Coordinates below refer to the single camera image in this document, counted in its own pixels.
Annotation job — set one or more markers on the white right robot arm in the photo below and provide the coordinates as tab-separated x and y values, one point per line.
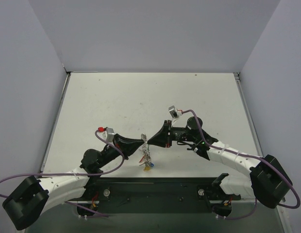
266	180

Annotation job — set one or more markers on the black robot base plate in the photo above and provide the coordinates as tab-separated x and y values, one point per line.
155	196

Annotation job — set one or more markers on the yellow key tag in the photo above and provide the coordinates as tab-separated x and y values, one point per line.
147	168

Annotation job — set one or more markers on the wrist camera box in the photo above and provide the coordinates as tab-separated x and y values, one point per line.
174	112
108	134

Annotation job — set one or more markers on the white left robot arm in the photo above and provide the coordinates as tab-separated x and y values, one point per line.
39	193

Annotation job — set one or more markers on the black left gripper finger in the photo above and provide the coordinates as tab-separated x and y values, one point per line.
130	148
124	141

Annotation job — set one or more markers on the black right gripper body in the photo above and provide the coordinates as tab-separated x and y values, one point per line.
168	133

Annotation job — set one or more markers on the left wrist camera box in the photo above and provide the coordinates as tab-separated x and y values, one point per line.
108	134

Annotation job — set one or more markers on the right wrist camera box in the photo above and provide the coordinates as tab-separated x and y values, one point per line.
174	112

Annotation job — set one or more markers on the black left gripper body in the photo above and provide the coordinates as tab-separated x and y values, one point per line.
119	145

